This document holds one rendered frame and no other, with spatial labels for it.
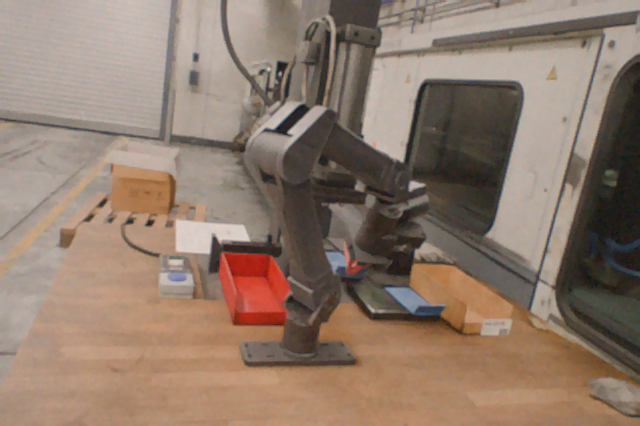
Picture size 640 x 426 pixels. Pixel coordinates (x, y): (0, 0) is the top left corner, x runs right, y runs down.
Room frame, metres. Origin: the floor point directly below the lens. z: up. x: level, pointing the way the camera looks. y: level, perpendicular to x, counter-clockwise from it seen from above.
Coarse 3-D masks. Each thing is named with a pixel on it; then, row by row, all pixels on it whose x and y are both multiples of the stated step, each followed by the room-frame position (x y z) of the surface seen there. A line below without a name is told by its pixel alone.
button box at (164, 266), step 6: (126, 240) 1.25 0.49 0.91; (138, 246) 1.21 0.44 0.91; (150, 252) 1.19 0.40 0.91; (156, 252) 1.19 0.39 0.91; (162, 258) 1.10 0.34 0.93; (168, 258) 1.10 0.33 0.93; (186, 258) 1.13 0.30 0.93; (162, 264) 1.07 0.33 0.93; (168, 264) 1.07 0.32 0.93; (186, 264) 1.09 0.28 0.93; (162, 270) 1.04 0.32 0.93; (168, 270) 1.04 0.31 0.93; (174, 270) 1.04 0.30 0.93; (180, 270) 1.05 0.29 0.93; (186, 270) 1.06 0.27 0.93
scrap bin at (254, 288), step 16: (224, 256) 1.11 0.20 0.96; (240, 256) 1.14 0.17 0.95; (256, 256) 1.15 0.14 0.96; (224, 272) 1.05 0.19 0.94; (240, 272) 1.14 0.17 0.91; (256, 272) 1.15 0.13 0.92; (272, 272) 1.12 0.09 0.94; (224, 288) 1.03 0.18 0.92; (240, 288) 1.06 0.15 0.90; (256, 288) 1.08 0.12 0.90; (272, 288) 1.09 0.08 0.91; (288, 288) 0.98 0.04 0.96; (240, 304) 0.98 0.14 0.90; (256, 304) 0.99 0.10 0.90; (272, 304) 1.01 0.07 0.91; (240, 320) 0.90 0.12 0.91; (256, 320) 0.91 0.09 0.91; (272, 320) 0.92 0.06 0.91
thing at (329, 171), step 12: (324, 168) 1.21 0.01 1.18; (336, 168) 1.23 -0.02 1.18; (312, 180) 1.25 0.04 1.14; (324, 180) 1.21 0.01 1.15; (336, 180) 1.19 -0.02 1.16; (348, 180) 1.20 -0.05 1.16; (324, 192) 1.19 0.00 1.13; (336, 192) 1.20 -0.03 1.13; (348, 192) 1.21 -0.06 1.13; (360, 192) 1.22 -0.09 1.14; (324, 204) 1.23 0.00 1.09; (360, 204) 1.23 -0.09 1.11
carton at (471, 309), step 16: (416, 272) 1.23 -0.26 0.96; (432, 272) 1.27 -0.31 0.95; (448, 272) 1.29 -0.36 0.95; (416, 288) 1.22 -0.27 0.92; (432, 288) 1.15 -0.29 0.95; (448, 288) 1.28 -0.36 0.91; (464, 288) 1.22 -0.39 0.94; (480, 288) 1.17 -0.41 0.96; (448, 304) 1.08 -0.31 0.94; (464, 304) 1.03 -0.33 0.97; (480, 304) 1.15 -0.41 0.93; (496, 304) 1.10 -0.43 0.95; (448, 320) 1.07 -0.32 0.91; (464, 320) 1.02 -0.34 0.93; (480, 320) 1.11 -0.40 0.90; (496, 320) 1.05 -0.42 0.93
